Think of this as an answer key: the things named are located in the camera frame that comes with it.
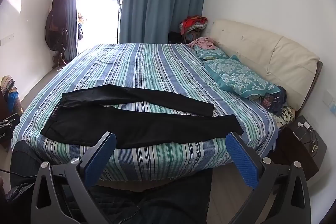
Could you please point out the bed with striped sheet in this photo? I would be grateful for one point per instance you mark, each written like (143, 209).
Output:
(147, 66)

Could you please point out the clothes by balcony door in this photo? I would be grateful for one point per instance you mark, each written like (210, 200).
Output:
(80, 27)

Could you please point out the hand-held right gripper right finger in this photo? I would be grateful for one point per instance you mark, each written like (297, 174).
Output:
(244, 163)

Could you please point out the floral cloth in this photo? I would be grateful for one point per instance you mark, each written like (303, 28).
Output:
(284, 116)

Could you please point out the colourful clothes pile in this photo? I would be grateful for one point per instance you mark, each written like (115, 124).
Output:
(11, 100)

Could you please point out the pink cloth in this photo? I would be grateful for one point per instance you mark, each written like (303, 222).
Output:
(202, 43)

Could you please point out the dark brown nightstand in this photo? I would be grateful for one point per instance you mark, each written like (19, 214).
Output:
(294, 155)

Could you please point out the brown wooden cabinet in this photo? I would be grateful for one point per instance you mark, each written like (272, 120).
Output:
(8, 129)

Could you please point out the large teal patterned pillow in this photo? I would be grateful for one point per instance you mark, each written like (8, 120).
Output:
(236, 77)

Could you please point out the cream padded headboard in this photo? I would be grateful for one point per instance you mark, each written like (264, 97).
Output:
(275, 56)

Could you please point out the white charger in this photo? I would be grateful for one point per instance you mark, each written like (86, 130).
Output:
(302, 128)

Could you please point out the glass balcony door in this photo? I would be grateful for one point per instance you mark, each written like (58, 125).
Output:
(99, 16)

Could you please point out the narrow blue curtain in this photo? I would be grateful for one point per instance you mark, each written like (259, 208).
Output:
(71, 3)

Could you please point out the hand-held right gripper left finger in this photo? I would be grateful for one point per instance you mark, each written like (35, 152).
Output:
(103, 161)

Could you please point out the small teal patterned pillow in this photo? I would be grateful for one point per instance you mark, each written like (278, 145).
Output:
(210, 53)

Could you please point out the dark hanging coats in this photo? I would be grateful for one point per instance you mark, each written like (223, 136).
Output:
(57, 16)

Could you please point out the red clothes pile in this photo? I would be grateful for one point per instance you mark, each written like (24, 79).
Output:
(193, 23)

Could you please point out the dark clothes heap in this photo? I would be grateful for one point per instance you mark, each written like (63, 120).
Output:
(275, 106)

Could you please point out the black bag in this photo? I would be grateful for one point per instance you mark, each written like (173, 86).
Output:
(175, 37)

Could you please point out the black pants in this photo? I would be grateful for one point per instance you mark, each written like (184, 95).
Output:
(131, 129)

